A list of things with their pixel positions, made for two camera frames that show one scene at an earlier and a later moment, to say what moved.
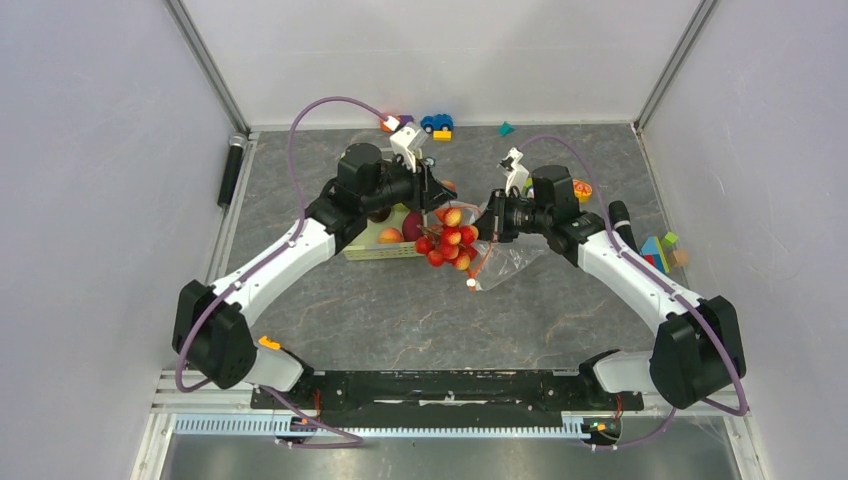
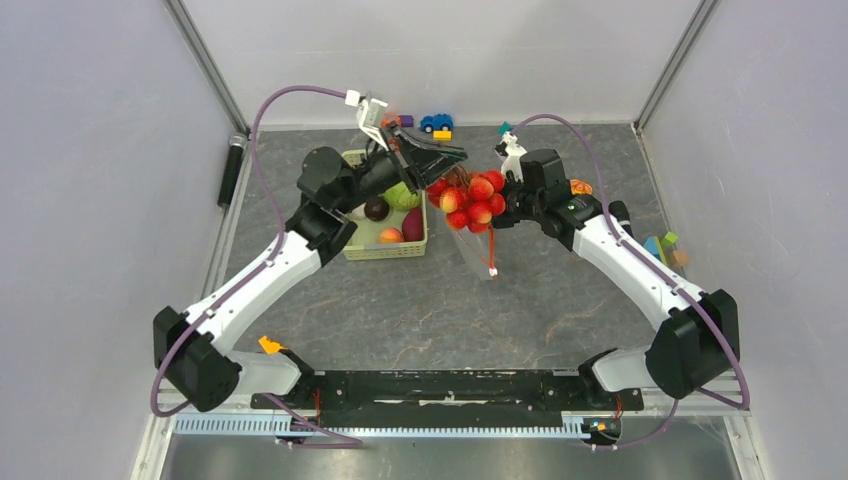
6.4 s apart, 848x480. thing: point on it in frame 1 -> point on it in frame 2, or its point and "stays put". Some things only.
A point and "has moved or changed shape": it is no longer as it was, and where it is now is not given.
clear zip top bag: x=497 y=262 has moved or changed shape
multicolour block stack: x=652 y=252 stays put
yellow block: x=442 y=135 stays put
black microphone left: x=237 y=142 stays put
